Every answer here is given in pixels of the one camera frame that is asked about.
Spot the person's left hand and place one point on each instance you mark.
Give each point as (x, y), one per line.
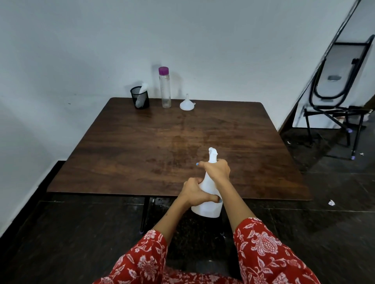
(192, 193)

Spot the person's right hand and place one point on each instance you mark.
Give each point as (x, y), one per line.
(216, 171)

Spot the person's left thumb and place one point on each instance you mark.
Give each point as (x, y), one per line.
(209, 197)

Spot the white spray bottle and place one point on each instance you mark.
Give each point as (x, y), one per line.
(208, 193)

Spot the person's right forearm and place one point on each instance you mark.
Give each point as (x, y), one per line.
(234, 202)

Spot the person's left forearm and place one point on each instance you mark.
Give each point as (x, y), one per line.
(171, 216)

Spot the red floral garment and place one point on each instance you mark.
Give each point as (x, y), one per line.
(205, 257)

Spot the brown wooden table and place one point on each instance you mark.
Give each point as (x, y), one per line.
(175, 146)

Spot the white plastic funnel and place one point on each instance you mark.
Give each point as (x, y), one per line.
(187, 104)

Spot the clear bottle with purple cap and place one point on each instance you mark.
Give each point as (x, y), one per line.
(165, 87)

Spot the black mesh pen holder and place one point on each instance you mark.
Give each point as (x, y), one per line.
(140, 98)

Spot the white paper scrap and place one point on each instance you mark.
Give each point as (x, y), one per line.
(331, 202)

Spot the white cloth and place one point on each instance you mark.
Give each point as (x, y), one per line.
(141, 95)

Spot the folded black metal table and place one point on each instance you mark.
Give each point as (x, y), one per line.
(339, 87)

